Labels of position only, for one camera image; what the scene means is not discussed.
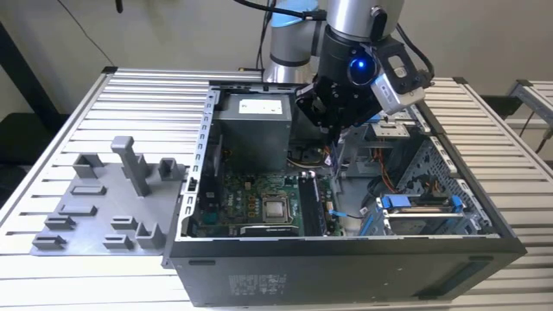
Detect black camera cable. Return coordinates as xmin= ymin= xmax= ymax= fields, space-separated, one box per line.
xmin=394 ymin=24 xmax=435 ymax=89

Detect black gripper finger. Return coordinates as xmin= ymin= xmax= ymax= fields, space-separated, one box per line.
xmin=335 ymin=95 xmax=383 ymax=143
xmin=294 ymin=80 xmax=342 ymax=144

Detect green motherboard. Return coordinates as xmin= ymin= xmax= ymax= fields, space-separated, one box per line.
xmin=189 ymin=168 xmax=342 ymax=237

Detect black open PC case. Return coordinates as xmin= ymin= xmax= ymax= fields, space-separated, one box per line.
xmin=159 ymin=78 xmax=528 ymax=308

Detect black graphics card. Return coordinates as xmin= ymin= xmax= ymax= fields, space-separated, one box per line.
xmin=239 ymin=225 xmax=301 ymax=237

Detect yellow black power wires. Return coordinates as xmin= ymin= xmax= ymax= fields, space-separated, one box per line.
xmin=286 ymin=145 xmax=330 ymax=169

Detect grey plastic parts rack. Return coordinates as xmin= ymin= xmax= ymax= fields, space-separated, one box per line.
xmin=27 ymin=135 xmax=190 ymax=257

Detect orange red wire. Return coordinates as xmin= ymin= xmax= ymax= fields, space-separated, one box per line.
xmin=374 ymin=147 xmax=397 ymax=194

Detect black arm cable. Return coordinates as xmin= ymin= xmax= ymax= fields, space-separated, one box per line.
xmin=231 ymin=0 xmax=330 ymax=71

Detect grey power supply unit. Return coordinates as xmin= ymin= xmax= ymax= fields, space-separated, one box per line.
xmin=213 ymin=93 xmax=298 ymax=172

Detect CPU socket with silver CPU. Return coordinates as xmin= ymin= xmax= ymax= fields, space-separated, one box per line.
xmin=259 ymin=193 xmax=291 ymax=225

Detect silver metal drive cage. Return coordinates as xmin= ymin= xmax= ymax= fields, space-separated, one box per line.
xmin=335 ymin=106 xmax=417 ymax=176

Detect hard disk in blue carrier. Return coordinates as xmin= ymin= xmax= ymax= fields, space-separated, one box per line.
xmin=359 ymin=193 xmax=467 ymax=236

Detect blue plug black wire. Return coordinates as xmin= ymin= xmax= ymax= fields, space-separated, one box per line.
xmin=327 ymin=209 xmax=370 ymax=218

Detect neighbouring metal slat table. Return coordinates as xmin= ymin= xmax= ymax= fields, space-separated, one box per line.
xmin=504 ymin=79 xmax=553 ymax=130

